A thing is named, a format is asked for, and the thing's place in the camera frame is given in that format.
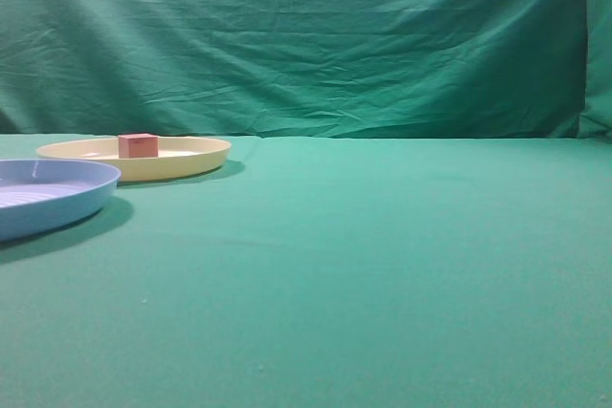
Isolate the green backdrop cloth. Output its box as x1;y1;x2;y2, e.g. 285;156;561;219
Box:
1;0;611;139

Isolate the yellow plastic plate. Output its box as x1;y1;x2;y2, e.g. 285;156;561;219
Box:
36;137;231;183

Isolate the green table cloth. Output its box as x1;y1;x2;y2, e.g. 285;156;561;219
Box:
1;138;611;407

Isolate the blue plastic plate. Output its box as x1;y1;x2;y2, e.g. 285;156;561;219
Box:
1;159;121;242

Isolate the pink cube block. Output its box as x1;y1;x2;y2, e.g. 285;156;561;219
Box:
118;133;159;159

